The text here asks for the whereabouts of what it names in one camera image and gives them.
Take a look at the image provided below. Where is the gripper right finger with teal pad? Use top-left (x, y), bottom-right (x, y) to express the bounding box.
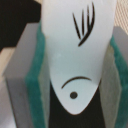
top-left (100, 27), bottom-right (128, 128)

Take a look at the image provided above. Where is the woven grey placemat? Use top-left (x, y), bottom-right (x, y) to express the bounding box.
top-left (0, 47), bottom-right (16, 128)

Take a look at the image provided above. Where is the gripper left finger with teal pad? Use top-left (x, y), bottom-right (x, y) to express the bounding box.
top-left (4, 23), bottom-right (50, 128)

